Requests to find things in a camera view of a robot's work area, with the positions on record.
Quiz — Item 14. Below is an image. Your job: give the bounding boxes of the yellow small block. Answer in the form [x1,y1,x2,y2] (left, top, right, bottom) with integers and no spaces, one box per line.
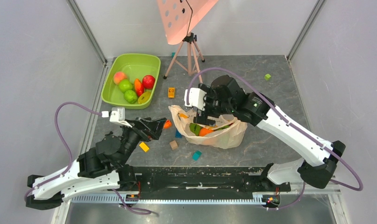
[139,142,150,152]

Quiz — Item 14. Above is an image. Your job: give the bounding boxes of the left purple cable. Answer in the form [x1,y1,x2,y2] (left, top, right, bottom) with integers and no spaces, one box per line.
[23,102,152,216]

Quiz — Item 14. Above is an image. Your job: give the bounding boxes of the pink perforated board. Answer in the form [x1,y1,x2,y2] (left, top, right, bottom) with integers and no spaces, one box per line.
[156,0,218,45]

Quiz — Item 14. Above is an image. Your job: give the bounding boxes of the green plastic tub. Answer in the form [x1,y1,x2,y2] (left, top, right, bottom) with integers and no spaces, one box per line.
[101,53,161,110]

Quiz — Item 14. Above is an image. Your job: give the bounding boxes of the wooden cube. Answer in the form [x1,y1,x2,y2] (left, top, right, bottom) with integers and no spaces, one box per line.
[170,140,178,150]

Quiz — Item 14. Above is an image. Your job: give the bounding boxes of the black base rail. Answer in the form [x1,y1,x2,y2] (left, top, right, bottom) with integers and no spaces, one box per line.
[121,166,291,200]

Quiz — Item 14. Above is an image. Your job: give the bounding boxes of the green fake fruit in bag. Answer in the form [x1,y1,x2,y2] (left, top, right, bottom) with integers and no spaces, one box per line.
[189,123,202,136]

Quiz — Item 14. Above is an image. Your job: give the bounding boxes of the orange curved toy piece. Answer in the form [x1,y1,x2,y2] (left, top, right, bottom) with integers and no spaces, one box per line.
[163,119,172,129]

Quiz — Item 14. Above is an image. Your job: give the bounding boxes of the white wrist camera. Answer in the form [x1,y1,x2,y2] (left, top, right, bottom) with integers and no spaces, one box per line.
[184,88,206,111]
[101,107,132,127]

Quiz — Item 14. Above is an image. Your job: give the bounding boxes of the green fake apple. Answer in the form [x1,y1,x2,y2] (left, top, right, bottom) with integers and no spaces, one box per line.
[118,79,133,93]

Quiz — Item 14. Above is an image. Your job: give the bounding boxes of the orange yellow toy brick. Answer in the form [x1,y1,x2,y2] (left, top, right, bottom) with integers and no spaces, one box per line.
[168,87,175,98]

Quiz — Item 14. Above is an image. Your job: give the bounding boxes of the green bumpy fake fruit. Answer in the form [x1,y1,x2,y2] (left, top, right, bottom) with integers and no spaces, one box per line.
[124,90,138,104]

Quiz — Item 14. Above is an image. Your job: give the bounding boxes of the translucent beige plastic bag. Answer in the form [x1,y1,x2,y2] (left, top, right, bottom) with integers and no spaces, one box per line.
[169,105,248,149]

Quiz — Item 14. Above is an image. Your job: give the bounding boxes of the yellow fake fruit slice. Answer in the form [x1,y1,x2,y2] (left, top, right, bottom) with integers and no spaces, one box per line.
[137,91,151,104]

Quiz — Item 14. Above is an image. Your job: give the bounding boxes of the orange red fake fruit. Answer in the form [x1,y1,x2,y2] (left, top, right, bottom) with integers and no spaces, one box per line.
[134,78,145,97]

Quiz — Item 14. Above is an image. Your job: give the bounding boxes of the red fake apple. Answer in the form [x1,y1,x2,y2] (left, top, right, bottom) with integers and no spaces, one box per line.
[142,75,156,90]

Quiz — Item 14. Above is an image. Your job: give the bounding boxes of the teal block near front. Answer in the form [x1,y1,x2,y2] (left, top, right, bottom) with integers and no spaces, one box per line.
[192,151,202,161]

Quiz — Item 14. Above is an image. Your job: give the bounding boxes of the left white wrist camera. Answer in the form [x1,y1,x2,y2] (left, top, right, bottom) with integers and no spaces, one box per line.
[101,107,132,127]

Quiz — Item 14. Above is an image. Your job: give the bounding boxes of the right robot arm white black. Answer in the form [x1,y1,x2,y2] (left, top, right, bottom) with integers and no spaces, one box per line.
[184,75,346,190]

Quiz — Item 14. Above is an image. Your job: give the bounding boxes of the blue toy brick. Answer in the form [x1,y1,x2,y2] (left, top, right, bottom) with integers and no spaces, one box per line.
[175,130,182,138]

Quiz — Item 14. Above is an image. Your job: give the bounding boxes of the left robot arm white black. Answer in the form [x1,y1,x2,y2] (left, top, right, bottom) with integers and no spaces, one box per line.
[25,116,167,210]

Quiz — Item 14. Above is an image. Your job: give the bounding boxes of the small green cube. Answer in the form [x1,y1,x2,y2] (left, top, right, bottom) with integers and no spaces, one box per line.
[264,74,271,81]

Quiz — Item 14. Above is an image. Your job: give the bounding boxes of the pink tripod stand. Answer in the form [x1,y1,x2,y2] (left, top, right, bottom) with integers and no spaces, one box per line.
[163,32,205,79]

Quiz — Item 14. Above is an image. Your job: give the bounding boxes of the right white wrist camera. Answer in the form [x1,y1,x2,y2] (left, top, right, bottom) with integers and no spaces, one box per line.
[184,88,206,111]

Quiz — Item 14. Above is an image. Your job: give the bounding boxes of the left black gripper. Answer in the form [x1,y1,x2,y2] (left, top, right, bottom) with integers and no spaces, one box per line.
[119,117,168,167]

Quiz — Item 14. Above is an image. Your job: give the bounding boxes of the orange fake fruit in bag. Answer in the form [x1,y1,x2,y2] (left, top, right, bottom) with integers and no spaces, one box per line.
[198,128,214,137]

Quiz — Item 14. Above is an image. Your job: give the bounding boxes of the peach fake fruit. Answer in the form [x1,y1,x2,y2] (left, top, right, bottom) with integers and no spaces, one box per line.
[113,71,128,85]

